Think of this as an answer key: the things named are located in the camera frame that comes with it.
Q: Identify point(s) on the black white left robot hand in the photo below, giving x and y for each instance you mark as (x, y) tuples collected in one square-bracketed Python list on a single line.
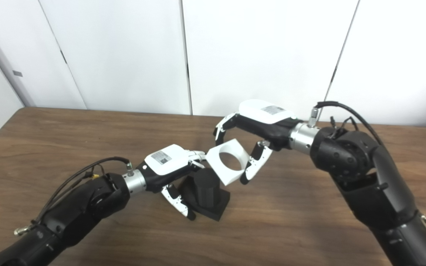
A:
[(165, 159)]

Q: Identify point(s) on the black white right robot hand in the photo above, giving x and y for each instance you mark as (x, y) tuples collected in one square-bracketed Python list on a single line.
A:
[(264, 118)]

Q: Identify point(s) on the black peg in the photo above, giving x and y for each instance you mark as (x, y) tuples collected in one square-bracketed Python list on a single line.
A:
[(207, 192)]

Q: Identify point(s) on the white square piece with hole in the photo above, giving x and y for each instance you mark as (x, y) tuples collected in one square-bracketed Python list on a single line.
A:
[(218, 171)]

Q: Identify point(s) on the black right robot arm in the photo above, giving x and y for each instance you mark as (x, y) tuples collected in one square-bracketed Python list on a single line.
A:
[(368, 184)]

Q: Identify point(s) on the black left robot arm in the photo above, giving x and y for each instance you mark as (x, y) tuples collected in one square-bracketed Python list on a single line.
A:
[(72, 214)]

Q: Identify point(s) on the small gray wall plate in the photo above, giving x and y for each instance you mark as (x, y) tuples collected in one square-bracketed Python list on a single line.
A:
[(17, 73)]

